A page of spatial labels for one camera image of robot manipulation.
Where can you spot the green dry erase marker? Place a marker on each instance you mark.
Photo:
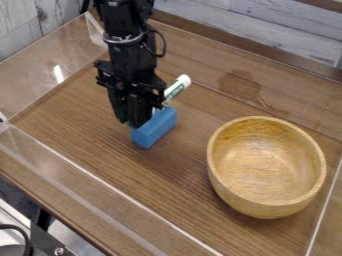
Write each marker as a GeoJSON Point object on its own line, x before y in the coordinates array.
{"type": "Point", "coordinates": [177, 87]}

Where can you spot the brown wooden bowl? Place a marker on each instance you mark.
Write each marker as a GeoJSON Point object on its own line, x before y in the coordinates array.
{"type": "Point", "coordinates": [266, 166]}

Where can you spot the blue foam block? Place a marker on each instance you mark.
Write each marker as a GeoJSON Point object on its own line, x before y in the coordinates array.
{"type": "Point", "coordinates": [152, 132]}

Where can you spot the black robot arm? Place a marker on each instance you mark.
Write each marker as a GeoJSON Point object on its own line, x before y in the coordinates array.
{"type": "Point", "coordinates": [126, 20]}

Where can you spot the clear acrylic tray wall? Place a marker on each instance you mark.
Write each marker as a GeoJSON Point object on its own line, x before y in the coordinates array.
{"type": "Point", "coordinates": [142, 202]}

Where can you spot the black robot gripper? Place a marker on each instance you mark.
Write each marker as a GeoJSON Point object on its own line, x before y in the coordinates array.
{"type": "Point", "coordinates": [129, 69]}

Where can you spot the black metal table bracket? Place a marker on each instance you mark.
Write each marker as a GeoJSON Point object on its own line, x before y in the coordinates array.
{"type": "Point", "coordinates": [45, 244]}

